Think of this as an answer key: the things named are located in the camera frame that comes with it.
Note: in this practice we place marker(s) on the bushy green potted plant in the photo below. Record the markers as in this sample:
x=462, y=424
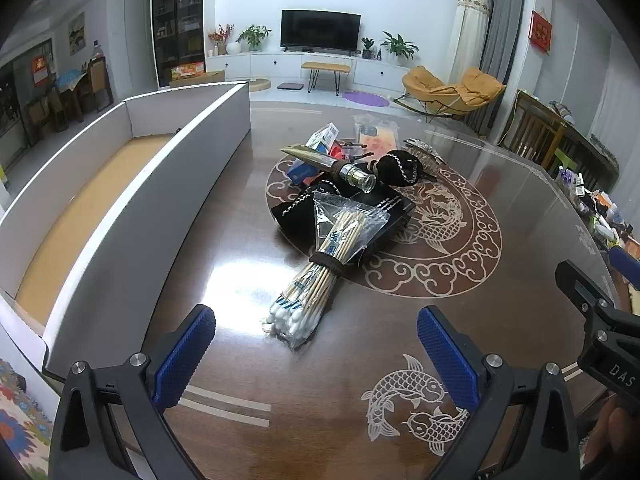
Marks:
x=254, y=35

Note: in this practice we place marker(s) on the white low tv cabinet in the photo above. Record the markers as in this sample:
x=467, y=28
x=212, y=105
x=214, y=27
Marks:
x=280, y=65

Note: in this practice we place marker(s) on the red wall hanging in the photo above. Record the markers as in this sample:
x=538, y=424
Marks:
x=542, y=31

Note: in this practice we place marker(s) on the brown cardboard box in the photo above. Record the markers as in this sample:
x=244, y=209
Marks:
x=200, y=79

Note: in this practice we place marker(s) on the grey curtain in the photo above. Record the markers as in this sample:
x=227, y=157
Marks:
x=500, y=10

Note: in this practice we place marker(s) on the black television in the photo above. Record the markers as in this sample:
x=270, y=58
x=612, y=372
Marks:
x=320, y=30

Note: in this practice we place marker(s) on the flat black box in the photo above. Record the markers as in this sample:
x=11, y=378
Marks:
x=395, y=210

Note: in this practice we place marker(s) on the red plastic item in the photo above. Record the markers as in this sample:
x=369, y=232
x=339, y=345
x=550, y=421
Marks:
x=345, y=150

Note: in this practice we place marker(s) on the dark flat floor scale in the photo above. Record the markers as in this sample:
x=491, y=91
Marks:
x=289, y=86

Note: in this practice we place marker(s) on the floral chair cushion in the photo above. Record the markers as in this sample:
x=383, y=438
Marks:
x=20, y=420

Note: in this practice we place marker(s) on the covered standing air conditioner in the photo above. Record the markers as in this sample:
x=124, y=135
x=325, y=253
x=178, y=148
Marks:
x=467, y=35

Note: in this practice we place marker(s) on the blue and white box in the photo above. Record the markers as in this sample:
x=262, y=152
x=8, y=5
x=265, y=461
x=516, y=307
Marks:
x=322, y=137

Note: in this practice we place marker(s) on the round tan floor cushion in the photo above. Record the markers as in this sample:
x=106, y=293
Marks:
x=258, y=85

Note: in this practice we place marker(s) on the red flower arrangement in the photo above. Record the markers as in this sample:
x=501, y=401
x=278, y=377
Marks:
x=220, y=35

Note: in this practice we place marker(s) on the slatted wooden chair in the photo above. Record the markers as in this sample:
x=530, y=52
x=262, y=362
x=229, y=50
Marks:
x=530, y=125

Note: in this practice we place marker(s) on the purple floor mat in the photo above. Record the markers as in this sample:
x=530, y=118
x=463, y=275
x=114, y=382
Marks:
x=365, y=98

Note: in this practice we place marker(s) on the wooden bench with metal legs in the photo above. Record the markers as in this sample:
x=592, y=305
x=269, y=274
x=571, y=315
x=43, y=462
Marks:
x=325, y=65

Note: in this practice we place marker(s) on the clear water bottle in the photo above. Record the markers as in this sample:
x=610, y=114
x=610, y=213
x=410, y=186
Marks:
x=97, y=51

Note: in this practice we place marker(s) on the white door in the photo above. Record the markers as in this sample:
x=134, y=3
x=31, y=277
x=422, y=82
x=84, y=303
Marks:
x=135, y=45

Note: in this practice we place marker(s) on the orange lounge chair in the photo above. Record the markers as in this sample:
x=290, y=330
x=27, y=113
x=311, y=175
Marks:
x=425, y=85

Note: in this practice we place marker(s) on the red window poster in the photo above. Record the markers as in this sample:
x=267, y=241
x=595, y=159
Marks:
x=41, y=67

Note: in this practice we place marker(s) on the gold tube with clear cap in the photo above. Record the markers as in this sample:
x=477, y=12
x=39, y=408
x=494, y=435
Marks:
x=310, y=157

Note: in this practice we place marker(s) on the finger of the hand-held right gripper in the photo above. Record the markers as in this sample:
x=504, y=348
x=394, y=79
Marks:
x=580, y=285
x=625, y=259

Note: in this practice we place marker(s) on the white round vase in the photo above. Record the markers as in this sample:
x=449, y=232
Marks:
x=233, y=48

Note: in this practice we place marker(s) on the tall glass display cabinet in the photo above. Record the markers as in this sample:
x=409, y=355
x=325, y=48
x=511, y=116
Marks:
x=177, y=20

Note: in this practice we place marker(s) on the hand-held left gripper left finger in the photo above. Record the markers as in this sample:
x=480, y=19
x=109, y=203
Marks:
x=182, y=355

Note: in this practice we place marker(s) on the large white cardboard box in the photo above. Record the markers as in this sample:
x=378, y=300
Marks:
x=150, y=200

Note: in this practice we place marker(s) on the clutter of small bottles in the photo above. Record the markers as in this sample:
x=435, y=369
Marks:
x=600, y=210

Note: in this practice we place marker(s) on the person's right hand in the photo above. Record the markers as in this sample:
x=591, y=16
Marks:
x=612, y=430

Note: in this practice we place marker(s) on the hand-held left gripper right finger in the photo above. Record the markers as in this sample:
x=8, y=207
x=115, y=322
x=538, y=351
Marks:
x=447, y=360

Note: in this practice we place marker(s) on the wooden dining chair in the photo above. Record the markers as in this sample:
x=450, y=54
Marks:
x=42, y=110
x=100, y=80

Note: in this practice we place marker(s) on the dark wooden side table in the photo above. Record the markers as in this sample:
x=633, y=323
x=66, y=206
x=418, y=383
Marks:
x=592, y=157

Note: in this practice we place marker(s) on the dining table with blue cloth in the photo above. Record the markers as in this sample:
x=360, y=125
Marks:
x=70, y=81

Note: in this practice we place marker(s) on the framed wall painting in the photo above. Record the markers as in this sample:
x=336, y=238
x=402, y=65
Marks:
x=76, y=34

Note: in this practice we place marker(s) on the small potted plant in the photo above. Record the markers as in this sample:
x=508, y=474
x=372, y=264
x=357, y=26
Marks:
x=367, y=47

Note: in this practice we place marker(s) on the bag of cotton swabs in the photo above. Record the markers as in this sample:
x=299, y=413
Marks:
x=310, y=285

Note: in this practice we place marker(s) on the broad-leaf potted plant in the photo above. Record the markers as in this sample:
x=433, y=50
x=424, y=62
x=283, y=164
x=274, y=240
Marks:
x=397, y=46

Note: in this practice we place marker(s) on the orange printed carton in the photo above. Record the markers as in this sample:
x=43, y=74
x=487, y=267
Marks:
x=189, y=69

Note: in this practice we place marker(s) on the orange phone case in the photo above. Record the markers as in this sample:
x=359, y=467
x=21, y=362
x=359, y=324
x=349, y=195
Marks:
x=382, y=137

